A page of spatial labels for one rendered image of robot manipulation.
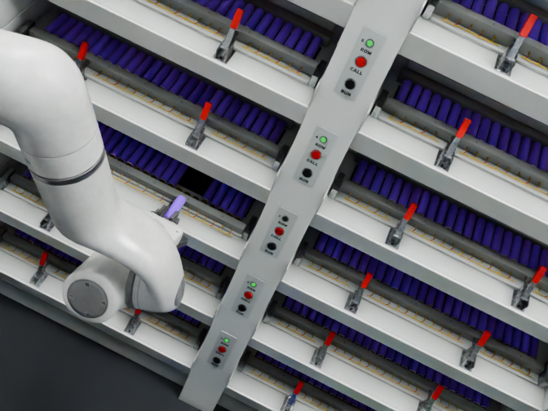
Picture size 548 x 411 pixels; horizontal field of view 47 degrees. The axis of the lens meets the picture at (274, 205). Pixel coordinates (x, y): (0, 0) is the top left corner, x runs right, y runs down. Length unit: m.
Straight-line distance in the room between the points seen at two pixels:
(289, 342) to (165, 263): 0.67
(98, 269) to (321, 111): 0.47
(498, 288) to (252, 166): 0.53
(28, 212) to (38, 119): 0.91
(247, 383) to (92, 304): 0.78
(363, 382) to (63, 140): 1.00
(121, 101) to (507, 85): 0.72
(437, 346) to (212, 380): 0.56
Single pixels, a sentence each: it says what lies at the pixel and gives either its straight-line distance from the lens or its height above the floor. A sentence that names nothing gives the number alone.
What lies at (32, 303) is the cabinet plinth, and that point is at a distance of 1.81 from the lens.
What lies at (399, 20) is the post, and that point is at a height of 1.11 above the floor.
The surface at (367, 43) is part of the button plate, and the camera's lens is 1.06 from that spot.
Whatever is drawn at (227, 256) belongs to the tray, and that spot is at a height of 0.51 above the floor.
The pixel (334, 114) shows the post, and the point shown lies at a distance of 1.12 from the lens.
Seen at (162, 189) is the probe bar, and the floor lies 0.56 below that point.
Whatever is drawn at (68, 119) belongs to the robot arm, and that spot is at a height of 1.01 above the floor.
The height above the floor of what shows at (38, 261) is 0.15.
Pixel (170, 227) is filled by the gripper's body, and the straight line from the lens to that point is 1.11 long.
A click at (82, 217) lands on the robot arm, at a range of 0.81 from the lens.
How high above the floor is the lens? 1.40
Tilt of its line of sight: 35 degrees down
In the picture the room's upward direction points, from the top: 25 degrees clockwise
